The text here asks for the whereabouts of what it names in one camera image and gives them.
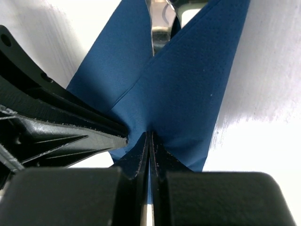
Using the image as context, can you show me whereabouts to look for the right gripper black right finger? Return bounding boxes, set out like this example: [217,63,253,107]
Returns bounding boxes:
[149,133,295,226]

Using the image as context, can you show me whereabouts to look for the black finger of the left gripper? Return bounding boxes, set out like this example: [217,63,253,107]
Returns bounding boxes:
[0,26,128,187]

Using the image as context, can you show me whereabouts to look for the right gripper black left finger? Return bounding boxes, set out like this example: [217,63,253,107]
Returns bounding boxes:
[0,132,150,226]

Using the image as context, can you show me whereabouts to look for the blue paper napkin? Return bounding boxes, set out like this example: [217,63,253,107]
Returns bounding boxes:
[67,0,250,171]

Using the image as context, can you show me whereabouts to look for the spoon with green handle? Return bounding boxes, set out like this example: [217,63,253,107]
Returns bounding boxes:
[145,0,176,55]

